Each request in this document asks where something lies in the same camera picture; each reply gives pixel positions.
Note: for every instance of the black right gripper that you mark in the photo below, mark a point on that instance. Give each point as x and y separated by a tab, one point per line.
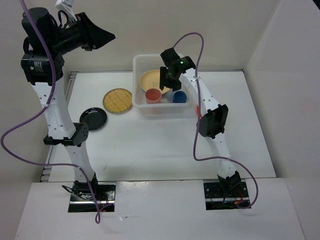
163	82

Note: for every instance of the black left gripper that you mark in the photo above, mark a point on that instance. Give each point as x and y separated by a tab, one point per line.
94	37

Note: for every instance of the blue plastic cup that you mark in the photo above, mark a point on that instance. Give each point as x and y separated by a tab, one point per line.
176	97

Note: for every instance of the beige plastic plate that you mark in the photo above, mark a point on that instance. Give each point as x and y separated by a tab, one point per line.
151	80

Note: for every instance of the pink plastic cup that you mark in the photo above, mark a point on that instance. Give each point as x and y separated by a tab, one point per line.
153	96

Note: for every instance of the orange plastic plate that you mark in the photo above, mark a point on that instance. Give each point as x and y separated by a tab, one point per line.
198	112

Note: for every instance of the round bamboo mat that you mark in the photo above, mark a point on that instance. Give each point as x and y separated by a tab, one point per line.
117	101

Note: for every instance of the black round plate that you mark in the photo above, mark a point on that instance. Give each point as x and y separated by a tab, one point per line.
95	118

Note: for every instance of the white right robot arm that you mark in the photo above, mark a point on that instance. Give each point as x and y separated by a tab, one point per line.
212	127

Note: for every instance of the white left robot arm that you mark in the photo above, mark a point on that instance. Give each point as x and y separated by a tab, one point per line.
44	47

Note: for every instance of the translucent white plastic bin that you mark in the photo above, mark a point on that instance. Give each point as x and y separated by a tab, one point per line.
141	64

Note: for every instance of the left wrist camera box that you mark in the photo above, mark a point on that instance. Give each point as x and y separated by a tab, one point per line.
66	6

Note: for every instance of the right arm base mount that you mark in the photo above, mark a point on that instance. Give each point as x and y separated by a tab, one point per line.
216	199

